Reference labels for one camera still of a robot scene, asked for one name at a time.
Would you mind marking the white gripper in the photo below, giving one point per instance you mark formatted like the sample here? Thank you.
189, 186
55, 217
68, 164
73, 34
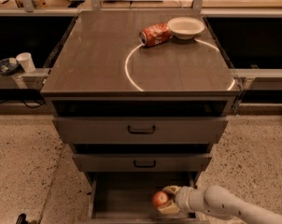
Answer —
183, 197

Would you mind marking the drawer with handle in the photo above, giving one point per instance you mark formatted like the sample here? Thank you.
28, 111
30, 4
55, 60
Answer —
81, 130
141, 162

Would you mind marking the black object bottom left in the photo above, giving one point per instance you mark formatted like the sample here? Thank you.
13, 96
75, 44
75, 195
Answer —
22, 220

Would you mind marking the grey drawer cabinet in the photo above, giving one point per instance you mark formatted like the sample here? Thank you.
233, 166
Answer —
104, 71

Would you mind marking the open bottom drawer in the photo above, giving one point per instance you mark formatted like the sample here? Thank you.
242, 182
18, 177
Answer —
126, 198

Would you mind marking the top drawer with handle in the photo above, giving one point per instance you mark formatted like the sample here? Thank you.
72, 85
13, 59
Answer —
81, 130

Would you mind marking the dark blue bowl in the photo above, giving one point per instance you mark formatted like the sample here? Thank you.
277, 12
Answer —
8, 66

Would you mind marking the white foam cup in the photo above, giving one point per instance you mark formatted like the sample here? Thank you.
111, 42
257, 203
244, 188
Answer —
26, 62

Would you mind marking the crushed orange soda can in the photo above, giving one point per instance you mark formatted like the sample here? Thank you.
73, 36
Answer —
155, 34

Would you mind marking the middle drawer with handle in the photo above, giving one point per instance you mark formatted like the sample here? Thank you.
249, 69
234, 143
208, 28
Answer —
141, 162

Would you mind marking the white paper bowl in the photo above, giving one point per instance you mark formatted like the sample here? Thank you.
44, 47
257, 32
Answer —
185, 28

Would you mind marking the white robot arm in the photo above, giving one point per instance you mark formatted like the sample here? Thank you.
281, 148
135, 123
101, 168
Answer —
214, 201

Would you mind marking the red apple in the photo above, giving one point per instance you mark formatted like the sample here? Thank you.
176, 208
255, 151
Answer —
160, 198

